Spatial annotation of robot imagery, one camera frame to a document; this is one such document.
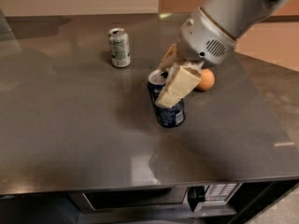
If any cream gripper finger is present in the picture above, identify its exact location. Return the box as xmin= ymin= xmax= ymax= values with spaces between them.
xmin=155 ymin=61 xmax=204 ymax=108
xmin=158 ymin=44 xmax=178 ymax=70

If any white green soda can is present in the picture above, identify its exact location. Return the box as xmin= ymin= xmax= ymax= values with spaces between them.
xmin=108 ymin=28 xmax=131 ymax=68

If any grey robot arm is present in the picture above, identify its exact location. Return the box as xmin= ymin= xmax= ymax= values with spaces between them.
xmin=156 ymin=0 xmax=290 ymax=108

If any orange fruit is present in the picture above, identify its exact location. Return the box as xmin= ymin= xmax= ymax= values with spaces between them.
xmin=196 ymin=69 xmax=215 ymax=91

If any silver microwave oven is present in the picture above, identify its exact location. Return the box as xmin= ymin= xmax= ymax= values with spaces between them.
xmin=69 ymin=183 xmax=242 ymax=217

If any blue pepsi can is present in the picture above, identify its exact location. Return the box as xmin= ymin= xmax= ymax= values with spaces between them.
xmin=148 ymin=69 xmax=186 ymax=128

